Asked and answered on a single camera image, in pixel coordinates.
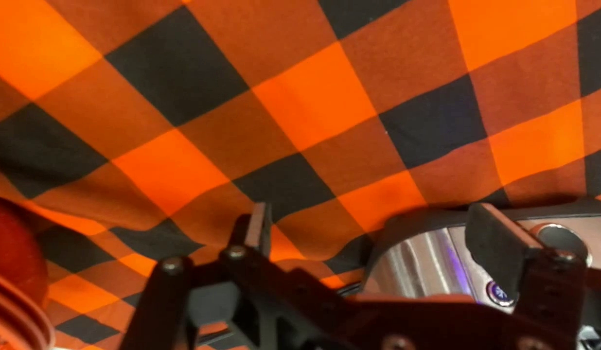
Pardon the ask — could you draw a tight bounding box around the orange black checkered tablecloth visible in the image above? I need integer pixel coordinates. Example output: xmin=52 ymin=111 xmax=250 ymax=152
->
xmin=0 ymin=0 xmax=601 ymax=350

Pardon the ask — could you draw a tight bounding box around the silver two-slot toaster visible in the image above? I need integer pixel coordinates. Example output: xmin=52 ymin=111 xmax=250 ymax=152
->
xmin=361 ymin=199 xmax=601 ymax=314

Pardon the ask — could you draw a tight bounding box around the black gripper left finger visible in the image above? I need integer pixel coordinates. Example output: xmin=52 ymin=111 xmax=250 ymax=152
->
xmin=118 ymin=203 xmax=293 ymax=350

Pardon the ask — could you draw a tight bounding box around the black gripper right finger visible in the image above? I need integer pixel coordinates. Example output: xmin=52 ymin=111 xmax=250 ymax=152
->
xmin=464 ymin=203 xmax=583 ymax=350

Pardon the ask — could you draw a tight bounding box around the red bowl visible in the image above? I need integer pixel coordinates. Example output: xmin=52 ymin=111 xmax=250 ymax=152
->
xmin=0 ymin=201 xmax=54 ymax=350

